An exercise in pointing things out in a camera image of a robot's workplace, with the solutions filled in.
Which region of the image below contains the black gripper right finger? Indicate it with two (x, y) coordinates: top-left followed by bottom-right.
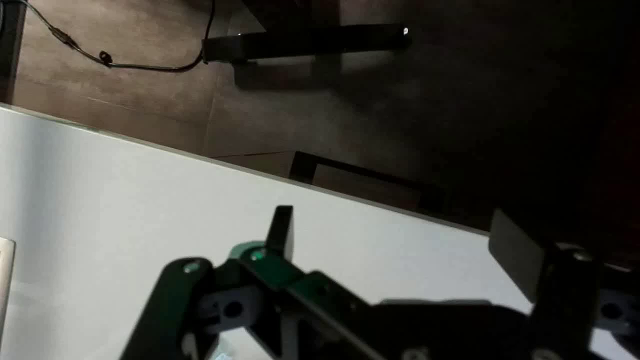
(487, 209), (640, 360)

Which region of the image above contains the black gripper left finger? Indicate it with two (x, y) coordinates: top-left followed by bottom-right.
(118, 205), (381, 360)

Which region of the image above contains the black metal frame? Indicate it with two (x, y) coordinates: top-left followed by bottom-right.
(287, 150), (427, 211)

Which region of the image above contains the thin black cable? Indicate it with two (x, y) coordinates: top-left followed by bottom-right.
(22, 0), (218, 75)

